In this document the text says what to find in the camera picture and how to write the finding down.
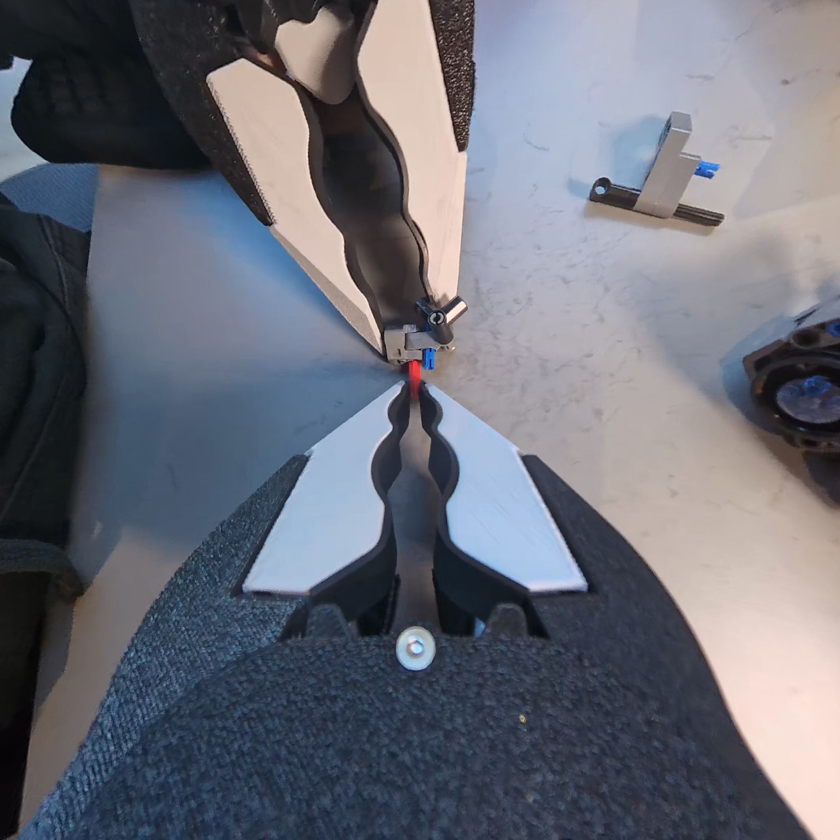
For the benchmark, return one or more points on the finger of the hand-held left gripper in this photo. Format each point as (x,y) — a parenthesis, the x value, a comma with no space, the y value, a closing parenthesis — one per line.
(420,131)
(282,164)

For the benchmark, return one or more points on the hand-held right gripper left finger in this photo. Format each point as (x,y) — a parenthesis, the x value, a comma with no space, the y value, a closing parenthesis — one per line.
(321,518)

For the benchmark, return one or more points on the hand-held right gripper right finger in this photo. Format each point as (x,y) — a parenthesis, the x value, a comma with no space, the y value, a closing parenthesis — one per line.
(505,525)

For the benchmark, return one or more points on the red toy pin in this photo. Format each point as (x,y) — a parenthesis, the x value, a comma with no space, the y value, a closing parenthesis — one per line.
(415,379)

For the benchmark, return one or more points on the black connector with blue pins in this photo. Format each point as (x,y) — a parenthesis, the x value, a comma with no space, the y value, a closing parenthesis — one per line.
(436,318)

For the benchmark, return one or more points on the person's left forearm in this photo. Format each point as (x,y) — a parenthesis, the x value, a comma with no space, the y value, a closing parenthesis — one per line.
(85,98)

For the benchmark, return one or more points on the grey desk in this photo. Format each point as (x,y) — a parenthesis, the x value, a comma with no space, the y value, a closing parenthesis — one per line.
(590,328)

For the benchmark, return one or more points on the blue-grey cloth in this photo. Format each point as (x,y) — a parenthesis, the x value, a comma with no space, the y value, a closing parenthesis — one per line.
(59,190)

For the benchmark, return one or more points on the grey beam with black axle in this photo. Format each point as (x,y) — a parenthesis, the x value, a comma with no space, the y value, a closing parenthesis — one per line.
(666,177)

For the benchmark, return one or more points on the grey twin engine toy assembly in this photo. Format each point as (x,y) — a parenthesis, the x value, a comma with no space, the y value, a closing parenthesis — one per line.
(800,394)

